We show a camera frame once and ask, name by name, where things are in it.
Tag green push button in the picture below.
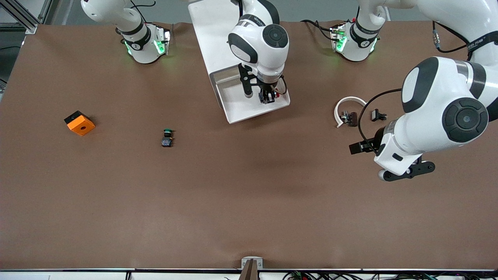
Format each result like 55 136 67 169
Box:
161 128 175 148

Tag orange button box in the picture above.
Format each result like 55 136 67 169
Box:
64 110 96 137

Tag small black brown component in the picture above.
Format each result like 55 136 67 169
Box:
340 111 358 128

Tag white curved pipe clamp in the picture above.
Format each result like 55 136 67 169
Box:
335 96 370 129

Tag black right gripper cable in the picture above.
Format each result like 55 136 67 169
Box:
272 75 289 96

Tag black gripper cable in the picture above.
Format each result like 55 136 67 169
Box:
272 75 289 96
358 88 402 145

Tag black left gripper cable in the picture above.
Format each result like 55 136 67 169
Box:
358 88 402 145

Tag black arm base cable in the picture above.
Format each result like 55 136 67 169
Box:
301 19 334 40

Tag tangled black cables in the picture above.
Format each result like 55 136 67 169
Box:
283 271 498 280

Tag grey table edge bracket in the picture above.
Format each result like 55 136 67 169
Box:
239 256 263 280

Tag aluminium frame profile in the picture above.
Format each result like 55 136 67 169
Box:
0 0 53 35

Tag white table edge rail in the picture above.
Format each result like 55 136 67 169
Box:
0 268 498 280

